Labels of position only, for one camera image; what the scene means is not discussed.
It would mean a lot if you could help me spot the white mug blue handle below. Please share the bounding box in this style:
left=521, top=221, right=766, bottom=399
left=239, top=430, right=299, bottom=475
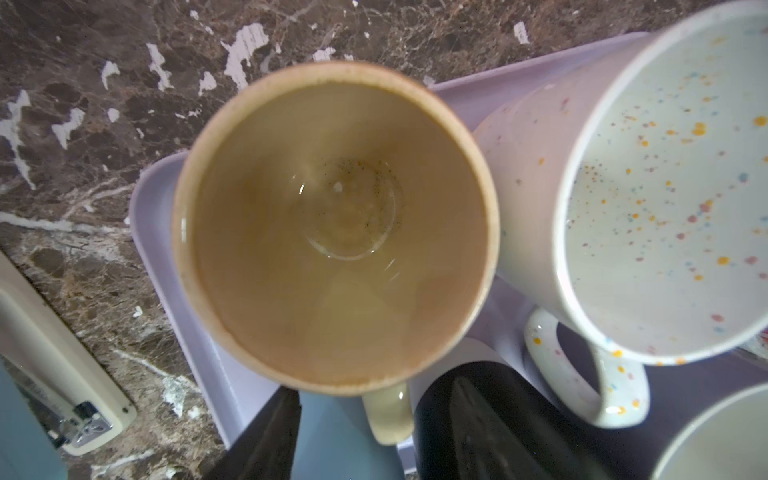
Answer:
left=290, top=335, right=511, bottom=480

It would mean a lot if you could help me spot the white speckled mug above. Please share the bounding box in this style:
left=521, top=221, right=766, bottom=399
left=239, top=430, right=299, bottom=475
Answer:
left=474, top=1, right=767, bottom=429

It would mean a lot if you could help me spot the black mug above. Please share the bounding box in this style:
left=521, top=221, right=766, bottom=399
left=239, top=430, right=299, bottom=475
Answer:
left=414, top=361, right=615, bottom=479

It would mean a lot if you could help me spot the beige ceramic mug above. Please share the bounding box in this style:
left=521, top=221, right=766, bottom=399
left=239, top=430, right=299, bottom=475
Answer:
left=172, top=61, right=500, bottom=445

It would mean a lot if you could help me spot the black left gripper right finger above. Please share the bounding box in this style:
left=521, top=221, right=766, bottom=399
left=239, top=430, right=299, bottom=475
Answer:
left=449, top=375, right=600, bottom=479

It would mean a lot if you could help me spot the white mug lavender handle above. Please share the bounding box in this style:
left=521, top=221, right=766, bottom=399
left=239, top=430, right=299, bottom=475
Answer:
left=651, top=383, right=767, bottom=479

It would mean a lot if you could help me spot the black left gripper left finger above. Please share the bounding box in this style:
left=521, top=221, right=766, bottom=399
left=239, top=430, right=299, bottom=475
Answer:
left=203, top=386, right=302, bottom=480

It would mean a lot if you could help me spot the lavender plastic tray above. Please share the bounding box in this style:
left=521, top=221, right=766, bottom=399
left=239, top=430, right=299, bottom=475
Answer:
left=128, top=31, right=768, bottom=475

